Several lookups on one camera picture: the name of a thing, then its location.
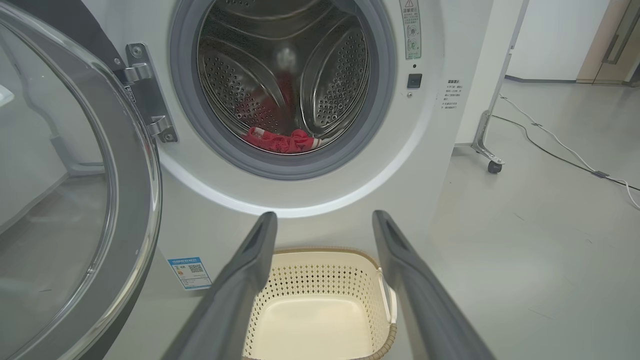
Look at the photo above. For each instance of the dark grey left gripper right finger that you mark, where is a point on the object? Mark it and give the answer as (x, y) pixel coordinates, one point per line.
(425, 310)

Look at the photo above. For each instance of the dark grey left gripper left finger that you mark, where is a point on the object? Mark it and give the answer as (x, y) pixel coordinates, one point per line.
(235, 290)

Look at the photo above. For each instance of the red and white garment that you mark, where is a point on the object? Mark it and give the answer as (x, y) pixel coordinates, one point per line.
(285, 142)

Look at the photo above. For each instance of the cream perforated laundry basket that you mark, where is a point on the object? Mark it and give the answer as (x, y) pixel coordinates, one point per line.
(320, 325)

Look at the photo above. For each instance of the white front-load washing machine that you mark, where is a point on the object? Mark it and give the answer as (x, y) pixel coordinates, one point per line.
(425, 125)

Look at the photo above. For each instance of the metal door hinge bracket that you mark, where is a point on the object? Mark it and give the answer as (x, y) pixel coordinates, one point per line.
(145, 95)

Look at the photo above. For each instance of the printed instruction label sticker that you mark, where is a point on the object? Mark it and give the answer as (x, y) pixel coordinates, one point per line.
(451, 94)

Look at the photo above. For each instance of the stainless steel washing machine drum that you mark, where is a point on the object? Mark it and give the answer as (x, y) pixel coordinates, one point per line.
(330, 75)

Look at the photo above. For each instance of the wooden room door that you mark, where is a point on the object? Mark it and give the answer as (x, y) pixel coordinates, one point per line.
(600, 40)

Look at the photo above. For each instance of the blue energy label sticker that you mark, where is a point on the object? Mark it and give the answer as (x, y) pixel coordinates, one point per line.
(190, 273)

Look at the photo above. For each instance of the metal stand leg with caster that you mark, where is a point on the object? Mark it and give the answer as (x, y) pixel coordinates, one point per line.
(482, 135)

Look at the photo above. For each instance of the white board panel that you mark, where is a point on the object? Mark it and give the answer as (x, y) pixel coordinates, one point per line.
(497, 40)

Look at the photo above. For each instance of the green white warning sticker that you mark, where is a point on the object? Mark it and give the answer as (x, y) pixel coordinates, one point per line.
(410, 30)

